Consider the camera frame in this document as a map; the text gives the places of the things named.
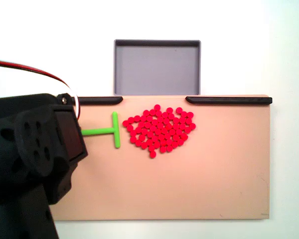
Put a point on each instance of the green T-shaped pusher tool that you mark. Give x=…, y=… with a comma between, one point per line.
x=115, y=129

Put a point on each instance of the pile of red round granules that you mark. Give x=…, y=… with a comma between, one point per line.
x=159, y=129

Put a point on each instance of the grey rectangular tray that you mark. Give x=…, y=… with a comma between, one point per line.
x=157, y=69

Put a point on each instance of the beige rectangular work board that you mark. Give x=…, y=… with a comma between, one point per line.
x=189, y=174

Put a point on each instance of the black edge rail strip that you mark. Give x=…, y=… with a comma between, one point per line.
x=229, y=100
x=102, y=100

